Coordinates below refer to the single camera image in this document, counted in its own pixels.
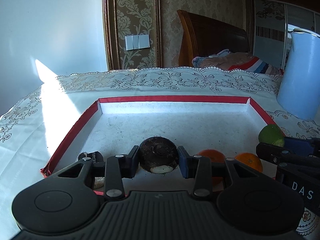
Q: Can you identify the dark water chestnut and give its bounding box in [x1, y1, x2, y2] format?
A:
[138, 137, 179, 174]

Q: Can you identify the green cucumber piece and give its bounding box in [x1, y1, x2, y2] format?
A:
[258, 124, 285, 147]

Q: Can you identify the left orange tangerine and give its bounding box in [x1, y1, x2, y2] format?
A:
[197, 149, 226, 163]

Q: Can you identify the orange tangerine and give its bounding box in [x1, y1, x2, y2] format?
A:
[235, 152, 263, 172]
[197, 149, 226, 163]

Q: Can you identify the right orange tangerine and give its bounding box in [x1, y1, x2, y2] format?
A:
[235, 152, 263, 172]

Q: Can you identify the red shallow box tray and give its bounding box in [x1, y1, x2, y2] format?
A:
[41, 95, 273, 177]

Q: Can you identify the light blue electric kettle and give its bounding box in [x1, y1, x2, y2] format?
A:
[277, 28, 320, 121]

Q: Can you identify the striped pillow bedding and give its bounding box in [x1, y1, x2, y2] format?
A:
[192, 49, 284, 75]

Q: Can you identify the sliding wardrobe door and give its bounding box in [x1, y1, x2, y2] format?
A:
[253, 0, 319, 69]

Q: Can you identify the gold framed wallpaper panel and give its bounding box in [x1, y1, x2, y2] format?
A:
[102, 0, 163, 70]

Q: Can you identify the white wall light switch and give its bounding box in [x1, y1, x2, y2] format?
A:
[125, 35, 150, 51]

